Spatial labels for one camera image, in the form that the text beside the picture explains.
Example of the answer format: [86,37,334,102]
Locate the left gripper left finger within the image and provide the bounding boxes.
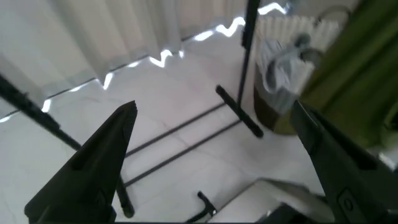
[24,100,138,224]

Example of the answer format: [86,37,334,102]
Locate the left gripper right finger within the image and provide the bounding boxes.
[289,99,398,224]

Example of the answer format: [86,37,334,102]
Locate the green long-sleeved shirt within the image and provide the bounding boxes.
[273,0,398,149]

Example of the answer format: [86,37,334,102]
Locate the black clothes rack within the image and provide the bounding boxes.
[0,0,264,218]

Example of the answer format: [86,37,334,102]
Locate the white laundry basket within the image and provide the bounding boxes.
[253,4,354,135]

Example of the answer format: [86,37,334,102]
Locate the pale grey shorts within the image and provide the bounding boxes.
[257,32,324,96]

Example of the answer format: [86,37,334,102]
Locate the white curtain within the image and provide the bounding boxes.
[0,0,249,121]

